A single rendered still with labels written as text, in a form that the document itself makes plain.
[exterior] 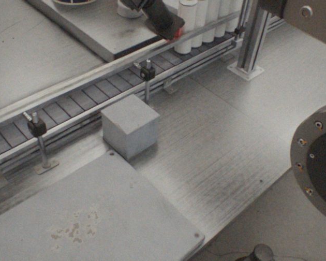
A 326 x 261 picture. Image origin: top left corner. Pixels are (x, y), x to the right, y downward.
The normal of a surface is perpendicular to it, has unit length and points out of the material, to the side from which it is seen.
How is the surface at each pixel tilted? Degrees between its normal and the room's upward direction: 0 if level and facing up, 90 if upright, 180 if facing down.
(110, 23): 0
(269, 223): 0
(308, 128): 90
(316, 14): 90
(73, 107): 0
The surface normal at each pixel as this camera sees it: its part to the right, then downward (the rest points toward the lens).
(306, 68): 0.07, -0.70
